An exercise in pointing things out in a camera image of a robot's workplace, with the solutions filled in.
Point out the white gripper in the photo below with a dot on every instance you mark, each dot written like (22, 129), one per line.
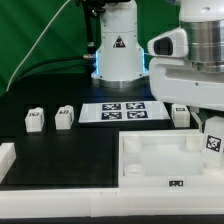
(175, 81)

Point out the white square tabletop tray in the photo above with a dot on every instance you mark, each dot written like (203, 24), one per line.
(162, 158)

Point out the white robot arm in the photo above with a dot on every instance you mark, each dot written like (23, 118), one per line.
(120, 59)

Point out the white sheet with AprilTags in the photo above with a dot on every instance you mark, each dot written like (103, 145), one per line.
(123, 111)

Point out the white front obstacle bar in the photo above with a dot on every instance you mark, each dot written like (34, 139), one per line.
(111, 202)

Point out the white left obstacle block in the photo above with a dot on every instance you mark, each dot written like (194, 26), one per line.
(7, 158)

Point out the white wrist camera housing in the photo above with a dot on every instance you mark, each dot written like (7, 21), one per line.
(173, 43)

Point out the black camera stand pole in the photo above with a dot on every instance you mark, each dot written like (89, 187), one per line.
(91, 9)

